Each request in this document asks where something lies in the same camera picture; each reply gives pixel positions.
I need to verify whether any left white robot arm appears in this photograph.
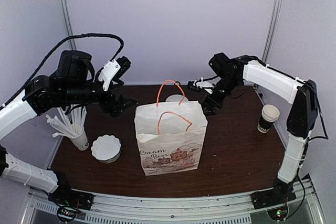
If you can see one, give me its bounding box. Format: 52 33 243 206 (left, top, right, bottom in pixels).
1 50 137 205

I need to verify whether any right aluminium frame post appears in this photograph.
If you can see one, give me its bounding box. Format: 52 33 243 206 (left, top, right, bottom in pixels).
261 0 283 63

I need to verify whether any white fluted dish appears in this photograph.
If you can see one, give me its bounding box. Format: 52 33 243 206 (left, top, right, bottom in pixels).
91 134 122 164

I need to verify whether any white ceramic bowl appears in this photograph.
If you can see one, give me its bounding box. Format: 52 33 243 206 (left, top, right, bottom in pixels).
165 94 189 103

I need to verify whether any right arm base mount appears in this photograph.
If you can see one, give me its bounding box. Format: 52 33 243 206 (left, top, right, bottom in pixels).
250 188 296 210

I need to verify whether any bundle of wrapped straws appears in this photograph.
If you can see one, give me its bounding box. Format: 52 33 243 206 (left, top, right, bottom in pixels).
46 105 87 138

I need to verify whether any white paper takeout bag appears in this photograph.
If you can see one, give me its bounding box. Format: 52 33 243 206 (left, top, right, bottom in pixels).
134 94 208 176

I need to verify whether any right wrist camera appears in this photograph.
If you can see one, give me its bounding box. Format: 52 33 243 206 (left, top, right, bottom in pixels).
187 76 217 94

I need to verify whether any aluminium front rail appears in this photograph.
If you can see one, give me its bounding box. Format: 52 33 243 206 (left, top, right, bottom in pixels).
22 178 322 224

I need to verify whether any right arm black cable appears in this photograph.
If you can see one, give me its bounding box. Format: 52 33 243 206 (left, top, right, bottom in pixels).
306 79 329 141

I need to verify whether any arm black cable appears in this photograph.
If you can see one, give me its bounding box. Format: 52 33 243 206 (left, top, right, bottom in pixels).
306 79 329 141
0 33 124 109

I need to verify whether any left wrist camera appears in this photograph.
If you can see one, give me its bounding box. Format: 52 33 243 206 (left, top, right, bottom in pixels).
98 56 131 91

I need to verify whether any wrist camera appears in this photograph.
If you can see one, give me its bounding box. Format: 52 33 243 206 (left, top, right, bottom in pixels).
187 76 217 94
98 56 131 91

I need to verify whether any left aluminium frame post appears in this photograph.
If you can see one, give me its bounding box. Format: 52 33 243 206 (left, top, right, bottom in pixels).
60 0 74 37

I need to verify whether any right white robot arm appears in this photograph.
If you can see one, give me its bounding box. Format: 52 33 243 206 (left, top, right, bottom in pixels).
192 52 318 204

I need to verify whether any white cup holding straws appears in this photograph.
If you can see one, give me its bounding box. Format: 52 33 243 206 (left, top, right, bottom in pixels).
69 127 89 151

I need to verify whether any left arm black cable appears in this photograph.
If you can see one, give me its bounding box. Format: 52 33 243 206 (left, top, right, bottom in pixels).
0 33 124 109

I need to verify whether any aluminium frame post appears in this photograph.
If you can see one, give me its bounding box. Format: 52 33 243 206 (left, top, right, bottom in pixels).
261 0 283 63
60 0 74 37

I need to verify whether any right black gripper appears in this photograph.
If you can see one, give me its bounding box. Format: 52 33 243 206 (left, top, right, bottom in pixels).
199 74 241 117

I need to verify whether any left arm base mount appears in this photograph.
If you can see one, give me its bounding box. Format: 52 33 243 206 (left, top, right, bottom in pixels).
47 189 94 210

